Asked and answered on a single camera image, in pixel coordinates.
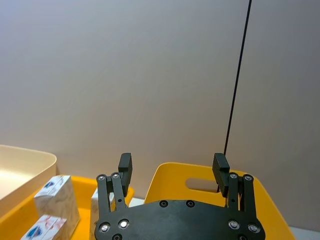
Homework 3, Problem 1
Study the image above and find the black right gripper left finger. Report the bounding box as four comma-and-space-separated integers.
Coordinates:
96, 152, 134, 236

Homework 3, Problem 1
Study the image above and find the yellow plastic tray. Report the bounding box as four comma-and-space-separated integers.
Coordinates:
0, 175, 136, 240

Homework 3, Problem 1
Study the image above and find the yellow plastic bin with handle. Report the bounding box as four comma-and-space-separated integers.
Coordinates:
144, 161, 297, 240

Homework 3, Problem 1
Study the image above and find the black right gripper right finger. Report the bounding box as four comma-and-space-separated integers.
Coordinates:
213, 152, 262, 235

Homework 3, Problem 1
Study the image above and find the thin black vertical strip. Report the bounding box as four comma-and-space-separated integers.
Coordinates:
223, 0, 253, 156

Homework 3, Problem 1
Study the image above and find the cream plastic bin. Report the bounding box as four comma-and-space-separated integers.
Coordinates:
0, 144, 58, 219

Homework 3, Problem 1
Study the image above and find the white printed tissue box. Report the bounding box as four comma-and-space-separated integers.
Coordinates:
33, 175, 81, 234
90, 187, 116, 226
19, 214, 68, 240

